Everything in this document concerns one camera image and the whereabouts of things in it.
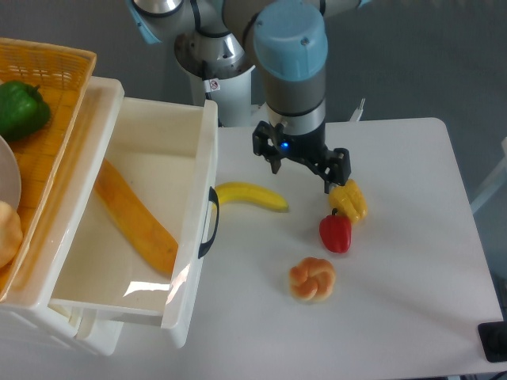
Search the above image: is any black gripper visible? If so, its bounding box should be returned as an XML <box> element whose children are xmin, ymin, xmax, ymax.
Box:
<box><xmin>252</xmin><ymin>121</ymin><xmax>351</xmax><ymax>194</ymax></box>

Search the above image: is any white top drawer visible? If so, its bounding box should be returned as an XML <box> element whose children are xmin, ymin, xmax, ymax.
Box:
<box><xmin>51</xmin><ymin>98</ymin><xmax>218</xmax><ymax>337</ymax></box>

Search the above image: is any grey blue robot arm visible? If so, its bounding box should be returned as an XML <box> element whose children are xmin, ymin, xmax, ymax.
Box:
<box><xmin>127</xmin><ymin>1</ymin><xmax>360</xmax><ymax>188</ymax></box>

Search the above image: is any white drawer cabinet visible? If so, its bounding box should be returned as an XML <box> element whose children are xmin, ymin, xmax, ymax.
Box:
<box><xmin>0</xmin><ymin>75</ymin><xmax>191</xmax><ymax>356</ymax></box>

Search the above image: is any yellow bell pepper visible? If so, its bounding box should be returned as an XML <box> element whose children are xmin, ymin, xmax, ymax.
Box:
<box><xmin>328</xmin><ymin>179</ymin><xmax>368</xmax><ymax>224</ymax></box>

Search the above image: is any yellow banana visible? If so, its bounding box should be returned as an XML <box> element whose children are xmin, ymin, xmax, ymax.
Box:
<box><xmin>215</xmin><ymin>181</ymin><xmax>289</xmax><ymax>212</ymax></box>

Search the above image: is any red bell pepper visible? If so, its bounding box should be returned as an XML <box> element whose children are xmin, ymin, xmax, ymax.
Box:
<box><xmin>318</xmin><ymin>208</ymin><xmax>352</xmax><ymax>254</ymax></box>

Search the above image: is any knotted bread roll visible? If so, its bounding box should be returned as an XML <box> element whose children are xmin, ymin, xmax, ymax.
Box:
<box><xmin>288</xmin><ymin>257</ymin><xmax>336</xmax><ymax>302</ymax></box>

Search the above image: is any orange wicker basket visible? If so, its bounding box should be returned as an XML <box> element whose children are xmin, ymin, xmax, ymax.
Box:
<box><xmin>1</xmin><ymin>37</ymin><xmax>97</xmax><ymax>300</ymax></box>

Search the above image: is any black device at table edge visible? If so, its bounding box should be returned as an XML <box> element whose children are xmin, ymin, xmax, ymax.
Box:
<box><xmin>478</xmin><ymin>321</ymin><xmax>506</xmax><ymax>363</ymax></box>

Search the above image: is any green bell pepper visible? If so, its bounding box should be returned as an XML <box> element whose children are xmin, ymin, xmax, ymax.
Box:
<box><xmin>1</xmin><ymin>81</ymin><xmax>51</xmax><ymax>142</ymax></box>

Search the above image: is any white plate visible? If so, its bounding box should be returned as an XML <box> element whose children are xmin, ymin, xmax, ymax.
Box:
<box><xmin>0</xmin><ymin>138</ymin><xmax>21</xmax><ymax>210</ymax></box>

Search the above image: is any beige bread roll in basket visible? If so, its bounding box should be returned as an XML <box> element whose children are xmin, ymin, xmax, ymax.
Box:
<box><xmin>0</xmin><ymin>201</ymin><xmax>23</xmax><ymax>268</ymax></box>

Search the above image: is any white frame at right edge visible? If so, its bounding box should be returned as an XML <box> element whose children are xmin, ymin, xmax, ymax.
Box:
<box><xmin>470</xmin><ymin>138</ymin><xmax>506</xmax><ymax>214</ymax></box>

